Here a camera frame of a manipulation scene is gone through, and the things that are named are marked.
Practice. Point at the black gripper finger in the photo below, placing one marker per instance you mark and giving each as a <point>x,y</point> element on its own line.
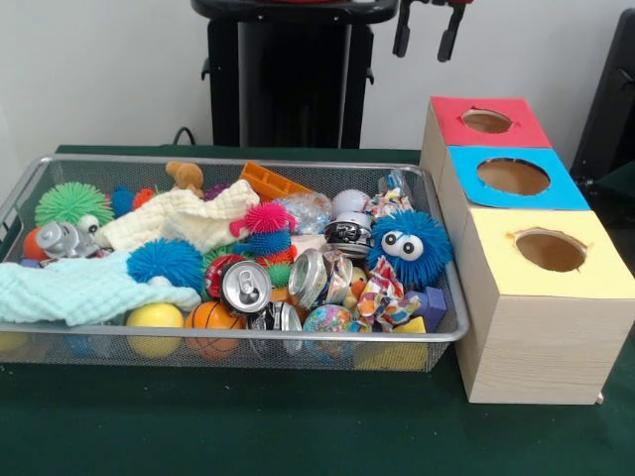
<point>403,35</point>
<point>448,39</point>

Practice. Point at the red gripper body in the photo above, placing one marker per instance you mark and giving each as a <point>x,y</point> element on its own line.
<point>431,2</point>

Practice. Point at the brown plush teddy toy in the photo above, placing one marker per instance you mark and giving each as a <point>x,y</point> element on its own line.
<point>186,176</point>

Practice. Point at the wooden box with three holes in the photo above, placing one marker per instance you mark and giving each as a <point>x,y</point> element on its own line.
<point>541,347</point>

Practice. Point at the shallow silver mesh bin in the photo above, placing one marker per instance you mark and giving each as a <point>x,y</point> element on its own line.
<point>307,357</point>

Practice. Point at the black upright panel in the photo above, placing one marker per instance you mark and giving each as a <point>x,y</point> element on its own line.
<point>610,99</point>

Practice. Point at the white baseball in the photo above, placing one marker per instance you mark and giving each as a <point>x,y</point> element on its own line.
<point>349,202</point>

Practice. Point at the orange plastic block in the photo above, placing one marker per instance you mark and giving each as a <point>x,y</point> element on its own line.
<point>270,181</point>

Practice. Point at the blue spiky ball with eyes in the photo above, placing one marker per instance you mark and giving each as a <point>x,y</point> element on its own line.
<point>409,248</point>

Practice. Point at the dark green tablecloth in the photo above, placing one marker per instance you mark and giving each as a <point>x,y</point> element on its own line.
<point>617,181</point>
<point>248,426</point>

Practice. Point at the cream waffle cloth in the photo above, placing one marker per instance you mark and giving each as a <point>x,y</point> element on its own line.
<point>198,218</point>

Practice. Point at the plain blue spiky ball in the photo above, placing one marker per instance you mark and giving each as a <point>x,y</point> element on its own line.
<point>164,263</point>

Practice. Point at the orange toy basketball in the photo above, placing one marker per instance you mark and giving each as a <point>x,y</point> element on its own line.
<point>213,317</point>

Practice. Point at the green spiky ball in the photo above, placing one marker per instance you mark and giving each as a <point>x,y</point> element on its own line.
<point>69,203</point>

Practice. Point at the yellow ball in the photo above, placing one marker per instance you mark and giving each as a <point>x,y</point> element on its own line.
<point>155,317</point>

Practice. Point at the light blue waffle cloth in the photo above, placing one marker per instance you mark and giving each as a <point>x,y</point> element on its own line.
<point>74,292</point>

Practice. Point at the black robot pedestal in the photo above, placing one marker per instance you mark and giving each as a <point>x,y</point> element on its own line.
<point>292,74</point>

